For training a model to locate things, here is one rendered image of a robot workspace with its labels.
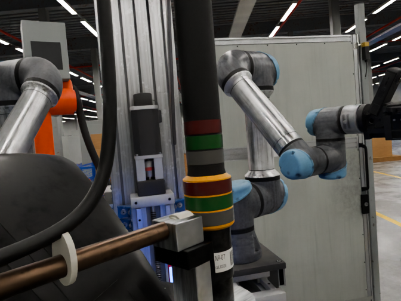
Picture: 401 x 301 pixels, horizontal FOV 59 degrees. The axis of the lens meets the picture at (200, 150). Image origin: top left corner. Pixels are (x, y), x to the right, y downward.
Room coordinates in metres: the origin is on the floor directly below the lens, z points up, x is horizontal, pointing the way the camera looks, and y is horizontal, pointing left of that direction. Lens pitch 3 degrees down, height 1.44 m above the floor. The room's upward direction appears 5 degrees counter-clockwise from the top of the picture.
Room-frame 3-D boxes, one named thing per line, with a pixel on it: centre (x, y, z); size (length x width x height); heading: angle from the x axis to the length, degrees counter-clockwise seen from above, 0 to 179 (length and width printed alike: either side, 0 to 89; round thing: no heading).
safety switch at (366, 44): (2.35, -1.12, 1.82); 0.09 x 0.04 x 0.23; 102
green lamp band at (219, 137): (0.31, 0.00, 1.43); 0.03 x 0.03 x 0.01
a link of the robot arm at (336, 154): (0.95, -0.34, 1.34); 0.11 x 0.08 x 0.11; 127
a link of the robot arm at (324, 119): (0.96, -0.36, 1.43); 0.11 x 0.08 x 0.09; 37
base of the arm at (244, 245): (1.09, -0.09, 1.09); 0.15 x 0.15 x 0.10
